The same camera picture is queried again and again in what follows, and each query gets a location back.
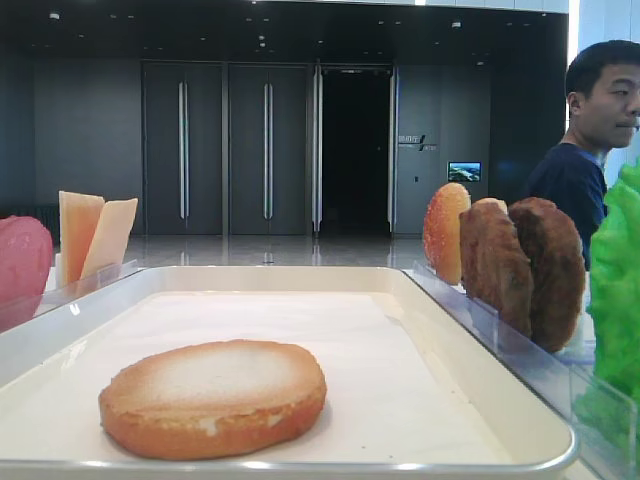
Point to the man in navy shirt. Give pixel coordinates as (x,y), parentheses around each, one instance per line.
(602,95)

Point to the front brown meat patty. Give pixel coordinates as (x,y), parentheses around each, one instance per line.
(494,267)

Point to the clear acrylic rack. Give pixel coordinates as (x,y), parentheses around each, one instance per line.
(60,292)
(559,379)

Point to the white rectangular tray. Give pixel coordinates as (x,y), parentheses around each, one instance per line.
(540,443)

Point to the brown meat patty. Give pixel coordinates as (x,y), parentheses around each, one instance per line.
(549,238)
(494,267)

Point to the middle dark double door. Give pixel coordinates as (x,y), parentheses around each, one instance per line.
(267,150)

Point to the small wall screen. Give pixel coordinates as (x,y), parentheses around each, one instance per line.
(464,172)

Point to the bottom bun slice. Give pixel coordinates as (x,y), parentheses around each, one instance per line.
(214,400)

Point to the rear brown meat patty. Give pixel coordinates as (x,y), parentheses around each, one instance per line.
(549,238)

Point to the left clear acrylic rack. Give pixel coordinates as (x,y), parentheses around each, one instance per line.
(60,292)

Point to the pink tomato slice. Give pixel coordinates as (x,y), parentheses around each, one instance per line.
(26,259)

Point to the white tray liner paper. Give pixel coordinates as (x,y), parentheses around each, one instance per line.
(386,402)

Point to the right yellow cheese slice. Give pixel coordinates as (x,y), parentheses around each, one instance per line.
(111,236)

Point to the left dark double door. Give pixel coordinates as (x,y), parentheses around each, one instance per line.
(183,148)

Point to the left orange cheese slice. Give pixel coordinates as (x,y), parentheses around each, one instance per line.
(79,215)

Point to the sesame top bun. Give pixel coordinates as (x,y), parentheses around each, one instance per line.
(441,231)

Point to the dark double door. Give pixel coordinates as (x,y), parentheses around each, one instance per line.
(267,150)
(183,148)

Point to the right clear acrylic rack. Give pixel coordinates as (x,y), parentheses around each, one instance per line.
(559,379)

